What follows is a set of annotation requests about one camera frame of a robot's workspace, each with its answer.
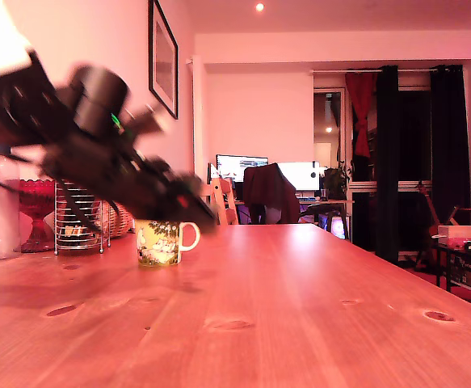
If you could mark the wooden high chair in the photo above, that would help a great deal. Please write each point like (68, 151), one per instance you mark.
(227, 202)

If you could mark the yellow floral ceramic mug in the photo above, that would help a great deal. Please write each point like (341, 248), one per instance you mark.
(158, 246)

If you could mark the computer monitor dark screen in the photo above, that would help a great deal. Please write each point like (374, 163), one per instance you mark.
(239, 165)

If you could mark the office chair with dark jacket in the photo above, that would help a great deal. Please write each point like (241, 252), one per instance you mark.
(269, 190)

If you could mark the wicker basket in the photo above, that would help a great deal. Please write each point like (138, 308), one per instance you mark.
(120, 226)

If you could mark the computer monitor white screen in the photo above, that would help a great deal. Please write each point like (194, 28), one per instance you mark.
(299, 178)

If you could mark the computer desk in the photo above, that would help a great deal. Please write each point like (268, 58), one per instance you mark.
(336, 201)

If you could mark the potted plant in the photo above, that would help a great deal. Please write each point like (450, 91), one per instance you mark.
(336, 182)

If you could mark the glowing computer tower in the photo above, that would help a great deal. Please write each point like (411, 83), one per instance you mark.
(339, 227)

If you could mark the red glass goblet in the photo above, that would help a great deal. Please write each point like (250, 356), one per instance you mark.
(37, 194)

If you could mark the red curtain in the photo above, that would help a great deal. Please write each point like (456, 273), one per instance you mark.
(362, 105)

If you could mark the black curtain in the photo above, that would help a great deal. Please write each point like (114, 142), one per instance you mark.
(388, 161)
(451, 153)

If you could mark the white curtain rod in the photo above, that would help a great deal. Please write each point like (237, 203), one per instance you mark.
(340, 71)

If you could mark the ceiling spotlight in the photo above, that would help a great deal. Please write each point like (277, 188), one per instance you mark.
(260, 7)

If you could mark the guitar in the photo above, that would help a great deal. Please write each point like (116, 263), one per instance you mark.
(435, 231)

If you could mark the black low shelf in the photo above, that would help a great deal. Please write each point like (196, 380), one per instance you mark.
(449, 275)

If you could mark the pink item on shelf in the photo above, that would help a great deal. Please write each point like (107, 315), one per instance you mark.
(461, 242)

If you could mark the beige cardboard box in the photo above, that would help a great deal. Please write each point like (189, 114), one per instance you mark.
(463, 233)

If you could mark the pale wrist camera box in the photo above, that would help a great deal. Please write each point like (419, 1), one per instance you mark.
(148, 125)

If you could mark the black framed wall picture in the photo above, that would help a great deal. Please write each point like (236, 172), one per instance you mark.
(164, 60)

